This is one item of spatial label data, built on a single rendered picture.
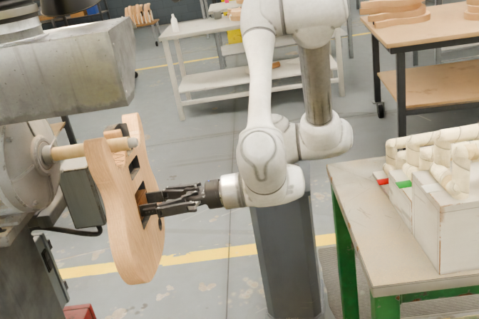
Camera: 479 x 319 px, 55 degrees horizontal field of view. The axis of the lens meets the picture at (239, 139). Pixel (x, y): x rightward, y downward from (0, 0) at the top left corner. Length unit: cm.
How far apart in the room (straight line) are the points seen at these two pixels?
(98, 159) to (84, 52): 26
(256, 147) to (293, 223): 100
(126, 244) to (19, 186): 26
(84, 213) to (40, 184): 33
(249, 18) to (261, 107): 40
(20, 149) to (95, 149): 17
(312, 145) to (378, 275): 82
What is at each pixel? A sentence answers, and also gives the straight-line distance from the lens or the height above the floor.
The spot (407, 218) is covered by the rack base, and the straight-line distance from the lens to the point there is 120.
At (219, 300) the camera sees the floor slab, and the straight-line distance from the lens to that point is 245.
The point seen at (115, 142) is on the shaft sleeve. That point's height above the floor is 126.
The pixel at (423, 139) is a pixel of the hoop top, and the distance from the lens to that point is 120.
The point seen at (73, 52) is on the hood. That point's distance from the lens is 88.
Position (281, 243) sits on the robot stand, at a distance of 199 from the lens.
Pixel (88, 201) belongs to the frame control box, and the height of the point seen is 101.
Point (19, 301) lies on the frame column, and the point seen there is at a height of 89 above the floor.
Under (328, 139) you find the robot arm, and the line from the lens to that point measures 177.
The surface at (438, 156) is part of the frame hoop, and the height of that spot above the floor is 116.
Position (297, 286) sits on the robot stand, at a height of 21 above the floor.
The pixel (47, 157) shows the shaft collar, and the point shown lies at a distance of 114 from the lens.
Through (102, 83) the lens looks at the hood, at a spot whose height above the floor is 144.
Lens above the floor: 163
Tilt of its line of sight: 23 degrees down
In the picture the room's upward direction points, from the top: 10 degrees counter-clockwise
